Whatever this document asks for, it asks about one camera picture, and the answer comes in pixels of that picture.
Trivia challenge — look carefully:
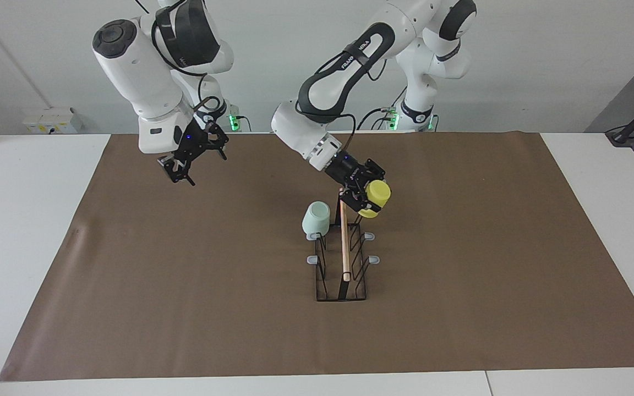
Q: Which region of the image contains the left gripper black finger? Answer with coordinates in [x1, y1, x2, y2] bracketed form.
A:
[340, 189, 381, 219]
[363, 158, 389, 182]

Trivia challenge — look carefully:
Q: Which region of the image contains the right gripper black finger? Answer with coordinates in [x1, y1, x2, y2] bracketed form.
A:
[157, 154, 197, 188]
[206, 124, 230, 162]

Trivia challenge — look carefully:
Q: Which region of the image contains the yellow plastic cup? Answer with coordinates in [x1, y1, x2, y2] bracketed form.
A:
[360, 180, 392, 219]

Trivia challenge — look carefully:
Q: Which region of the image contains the light green plastic cup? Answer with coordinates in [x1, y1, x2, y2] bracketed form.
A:
[301, 201, 332, 235]

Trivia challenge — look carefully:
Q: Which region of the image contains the brown table mat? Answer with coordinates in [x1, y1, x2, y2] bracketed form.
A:
[0, 132, 634, 382]

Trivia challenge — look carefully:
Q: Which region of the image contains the white power strip box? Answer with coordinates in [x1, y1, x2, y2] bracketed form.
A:
[23, 107, 83, 135]

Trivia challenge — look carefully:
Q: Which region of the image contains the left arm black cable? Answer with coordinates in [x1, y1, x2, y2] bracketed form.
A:
[295, 49, 389, 150]

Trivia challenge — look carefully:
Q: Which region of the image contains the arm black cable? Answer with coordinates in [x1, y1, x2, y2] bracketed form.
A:
[295, 49, 389, 150]
[135, 0, 225, 133]

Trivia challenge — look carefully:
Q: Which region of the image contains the black wire cup rack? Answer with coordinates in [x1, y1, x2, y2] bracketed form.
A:
[306, 188, 381, 302]

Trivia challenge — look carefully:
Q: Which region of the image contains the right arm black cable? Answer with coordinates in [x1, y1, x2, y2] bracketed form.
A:
[135, 0, 225, 133]

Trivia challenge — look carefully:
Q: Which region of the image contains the left arm base cable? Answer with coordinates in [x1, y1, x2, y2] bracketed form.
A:
[357, 82, 408, 131]

